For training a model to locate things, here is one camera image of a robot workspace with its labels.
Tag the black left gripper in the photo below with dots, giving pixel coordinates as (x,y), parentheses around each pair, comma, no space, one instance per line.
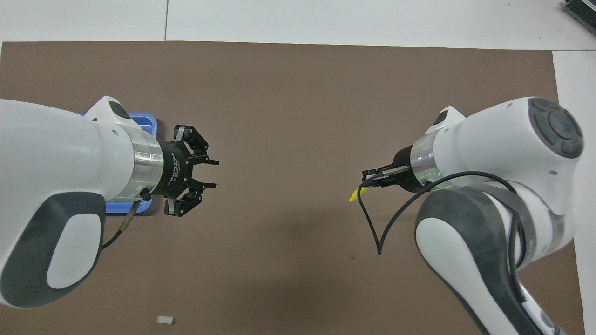
(174,167)

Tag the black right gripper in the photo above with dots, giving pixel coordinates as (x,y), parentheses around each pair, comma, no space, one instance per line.
(405,160)

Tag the yellow highlighter pen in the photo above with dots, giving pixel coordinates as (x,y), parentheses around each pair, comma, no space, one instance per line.
(356,195)

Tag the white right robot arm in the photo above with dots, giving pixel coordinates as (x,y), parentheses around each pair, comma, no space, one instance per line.
(503,144)

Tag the blue plastic tray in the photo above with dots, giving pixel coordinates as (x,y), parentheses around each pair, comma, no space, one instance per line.
(146,122)

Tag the brown table mat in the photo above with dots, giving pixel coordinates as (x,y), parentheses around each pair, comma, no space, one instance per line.
(298,93)

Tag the small white cap piece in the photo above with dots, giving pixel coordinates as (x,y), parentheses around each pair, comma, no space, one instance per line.
(164,319)

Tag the grey ribbed device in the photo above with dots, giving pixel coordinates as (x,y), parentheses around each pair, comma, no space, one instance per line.
(584,8)

